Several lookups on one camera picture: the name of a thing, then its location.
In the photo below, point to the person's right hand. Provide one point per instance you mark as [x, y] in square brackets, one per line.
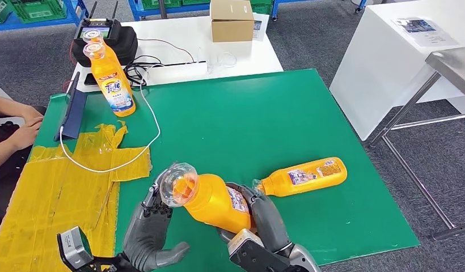
[26, 133]

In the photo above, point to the person's left hand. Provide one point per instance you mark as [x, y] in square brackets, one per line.
[33, 114]

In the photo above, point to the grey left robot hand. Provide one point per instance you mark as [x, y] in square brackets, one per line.
[144, 240]

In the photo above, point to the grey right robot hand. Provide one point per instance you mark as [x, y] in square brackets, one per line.
[270, 225]

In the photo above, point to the orange detergent bottle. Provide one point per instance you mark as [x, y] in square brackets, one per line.
[92, 35]
[210, 202]
[277, 184]
[112, 94]

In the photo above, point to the black remote controller with screen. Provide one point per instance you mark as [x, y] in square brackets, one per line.
[108, 24]

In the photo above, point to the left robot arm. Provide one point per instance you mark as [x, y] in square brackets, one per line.
[104, 264]

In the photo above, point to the person's left forearm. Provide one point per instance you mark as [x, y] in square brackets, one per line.
[9, 107]

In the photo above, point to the person's right forearm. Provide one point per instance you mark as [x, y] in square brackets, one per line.
[5, 154]

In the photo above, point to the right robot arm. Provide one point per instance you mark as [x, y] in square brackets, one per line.
[304, 261]

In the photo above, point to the blue tablet case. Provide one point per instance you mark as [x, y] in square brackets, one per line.
[73, 114]

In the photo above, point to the person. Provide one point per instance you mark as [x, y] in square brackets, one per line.
[5, 187]

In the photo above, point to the black phone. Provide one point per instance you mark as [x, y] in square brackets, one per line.
[89, 79]

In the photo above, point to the yellow taped plastic sheet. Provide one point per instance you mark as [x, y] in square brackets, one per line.
[48, 210]

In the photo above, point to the blue metal shelf rack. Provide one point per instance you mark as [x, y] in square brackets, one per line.
[136, 9]
[48, 24]

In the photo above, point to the green table mat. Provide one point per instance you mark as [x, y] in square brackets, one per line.
[255, 124]

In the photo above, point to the green plastic crate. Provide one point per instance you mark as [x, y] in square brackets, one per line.
[261, 5]
[172, 3]
[39, 10]
[1, 10]

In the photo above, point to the black carrying case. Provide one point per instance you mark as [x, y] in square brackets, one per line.
[127, 45]

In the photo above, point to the white power strip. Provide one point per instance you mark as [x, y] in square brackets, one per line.
[176, 72]

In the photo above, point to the dark metal pole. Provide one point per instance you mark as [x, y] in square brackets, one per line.
[163, 8]

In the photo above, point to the clear plastic bag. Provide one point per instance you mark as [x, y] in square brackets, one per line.
[222, 62]

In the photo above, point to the white table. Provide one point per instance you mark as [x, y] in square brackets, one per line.
[187, 41]

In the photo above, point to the printed paper sheet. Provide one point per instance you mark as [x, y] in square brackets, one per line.
[424, 32]
[260, 26]

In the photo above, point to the white desk with side panel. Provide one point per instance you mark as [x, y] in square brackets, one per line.
[379, 58]

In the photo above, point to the cardboard box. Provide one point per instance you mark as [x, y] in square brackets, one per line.
[231, 22]

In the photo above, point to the blue cart with caster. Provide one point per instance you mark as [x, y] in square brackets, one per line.
[360, 4]

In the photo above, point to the steel table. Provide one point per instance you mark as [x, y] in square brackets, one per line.
[456, 64]

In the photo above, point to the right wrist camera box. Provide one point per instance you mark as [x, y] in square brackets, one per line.
[251, 255]

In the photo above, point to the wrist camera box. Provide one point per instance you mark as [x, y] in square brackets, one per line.
[251, 255]
[73, 247]

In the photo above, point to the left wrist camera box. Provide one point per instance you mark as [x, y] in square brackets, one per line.
[73, 247]

